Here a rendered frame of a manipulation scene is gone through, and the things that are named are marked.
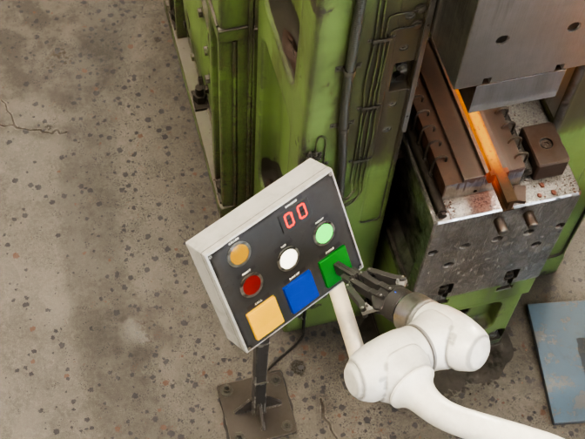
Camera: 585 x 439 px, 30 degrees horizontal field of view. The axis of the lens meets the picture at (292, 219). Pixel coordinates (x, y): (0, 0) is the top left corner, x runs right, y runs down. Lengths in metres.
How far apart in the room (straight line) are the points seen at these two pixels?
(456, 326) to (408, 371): 0.15
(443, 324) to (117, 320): 1.58
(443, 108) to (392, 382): 0.90
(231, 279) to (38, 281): 1.40
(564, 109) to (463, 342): 0.88
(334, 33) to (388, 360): 0.66
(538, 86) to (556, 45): 0.13
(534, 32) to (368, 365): 0.72
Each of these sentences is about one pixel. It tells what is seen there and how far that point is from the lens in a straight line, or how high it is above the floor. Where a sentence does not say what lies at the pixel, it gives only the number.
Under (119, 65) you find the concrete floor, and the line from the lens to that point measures 4.01.
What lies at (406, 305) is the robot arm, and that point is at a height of 1.18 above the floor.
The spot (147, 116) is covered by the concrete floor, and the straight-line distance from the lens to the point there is 3.87.
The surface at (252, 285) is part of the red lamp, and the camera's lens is 2.29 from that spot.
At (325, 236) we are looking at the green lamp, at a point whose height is 1.09.
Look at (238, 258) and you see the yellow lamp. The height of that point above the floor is 1.16.
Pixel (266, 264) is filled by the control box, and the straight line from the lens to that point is 2.30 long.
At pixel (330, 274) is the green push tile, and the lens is 2.41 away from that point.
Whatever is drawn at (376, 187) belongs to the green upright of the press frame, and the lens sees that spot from 2.79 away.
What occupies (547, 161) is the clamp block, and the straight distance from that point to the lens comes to 2.68.
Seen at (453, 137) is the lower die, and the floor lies 0.99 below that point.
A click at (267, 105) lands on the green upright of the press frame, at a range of 3.02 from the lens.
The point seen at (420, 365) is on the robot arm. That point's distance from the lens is 2.04.
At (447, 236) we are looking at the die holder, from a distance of 2.68.
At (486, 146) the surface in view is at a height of 1.01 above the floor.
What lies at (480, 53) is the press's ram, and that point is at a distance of 2.19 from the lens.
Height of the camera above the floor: 3.14
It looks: 60 degrees down
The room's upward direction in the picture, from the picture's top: 5 degrees clockwise
